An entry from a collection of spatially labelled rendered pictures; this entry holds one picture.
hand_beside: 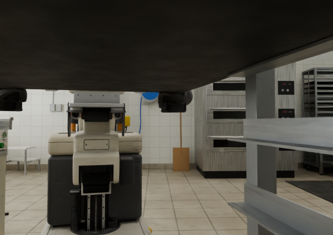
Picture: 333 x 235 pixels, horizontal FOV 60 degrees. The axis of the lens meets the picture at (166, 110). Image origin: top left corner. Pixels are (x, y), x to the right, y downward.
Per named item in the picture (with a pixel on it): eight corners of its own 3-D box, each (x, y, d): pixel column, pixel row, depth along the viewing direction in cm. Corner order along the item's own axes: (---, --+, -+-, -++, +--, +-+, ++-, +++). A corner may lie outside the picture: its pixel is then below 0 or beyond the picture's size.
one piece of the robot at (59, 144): (52, 232, 185) (54, 102, 188) (137, 225, 198) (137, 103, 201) (42, 256, 152) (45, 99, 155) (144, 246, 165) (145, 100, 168)
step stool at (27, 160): (40, 170, 519) (41, 145, 520) (26, 175, 475) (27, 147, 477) (17, 170, 523) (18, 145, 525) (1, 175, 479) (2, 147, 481)
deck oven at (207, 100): (203, 182, 423) (202, 46, 431) (192, 168, 543) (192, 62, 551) (307, 181, 429) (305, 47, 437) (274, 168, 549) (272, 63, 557)
